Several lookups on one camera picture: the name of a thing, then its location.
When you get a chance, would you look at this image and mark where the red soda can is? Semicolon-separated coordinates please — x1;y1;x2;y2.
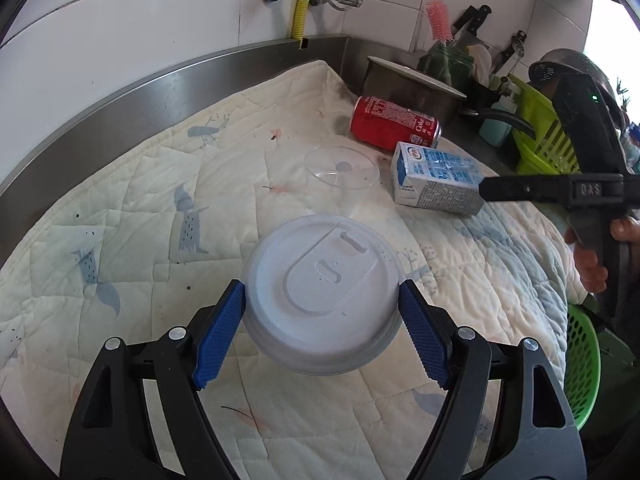
350;96;442;152

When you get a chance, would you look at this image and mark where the blue white milk carton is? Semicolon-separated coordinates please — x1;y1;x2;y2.
390;141;486;217

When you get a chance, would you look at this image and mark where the white spatula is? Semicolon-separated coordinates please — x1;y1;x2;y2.
470;45;494;82

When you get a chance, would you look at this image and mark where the steel pot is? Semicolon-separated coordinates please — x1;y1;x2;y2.
362;55;536;137

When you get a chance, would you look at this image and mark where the white quilted mat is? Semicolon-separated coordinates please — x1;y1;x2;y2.
0;60;588;480

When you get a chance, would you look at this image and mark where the green plastic basket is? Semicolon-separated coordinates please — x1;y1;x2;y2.
565;305;601;431

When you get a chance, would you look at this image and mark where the pink bottle brush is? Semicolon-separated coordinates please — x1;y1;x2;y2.
425;0;455;86

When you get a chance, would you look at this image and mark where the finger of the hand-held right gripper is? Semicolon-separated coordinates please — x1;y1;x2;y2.
479;172;626;207

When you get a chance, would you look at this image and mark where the white plastic lid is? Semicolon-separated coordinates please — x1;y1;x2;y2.
240;212;408;376

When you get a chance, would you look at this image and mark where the green glass jar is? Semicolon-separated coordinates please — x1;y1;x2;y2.
417;42;476;86

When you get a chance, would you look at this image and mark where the clear plastic lid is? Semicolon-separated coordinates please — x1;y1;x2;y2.
304;145;381;191

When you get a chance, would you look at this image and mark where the teal bottle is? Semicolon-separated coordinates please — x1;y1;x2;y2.
479;95;516;148

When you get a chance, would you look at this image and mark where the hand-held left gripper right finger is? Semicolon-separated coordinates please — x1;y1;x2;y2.
397;280;587;480

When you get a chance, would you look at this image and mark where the steel mixing bowl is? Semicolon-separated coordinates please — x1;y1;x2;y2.
530;49;626;126

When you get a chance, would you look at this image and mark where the green plastic dish rack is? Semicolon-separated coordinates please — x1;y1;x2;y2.
507;74;582;176

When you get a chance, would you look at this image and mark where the black handled knife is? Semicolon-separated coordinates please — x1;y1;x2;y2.
452;5;492;46
492;30;528;77

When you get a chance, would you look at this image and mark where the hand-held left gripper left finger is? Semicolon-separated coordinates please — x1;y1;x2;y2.
60;280;246;480

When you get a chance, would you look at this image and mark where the yellow gas hose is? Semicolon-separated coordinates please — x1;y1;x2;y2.
289;0;309;52

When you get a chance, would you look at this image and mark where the person's right hand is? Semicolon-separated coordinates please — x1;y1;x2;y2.
564;216;640;295

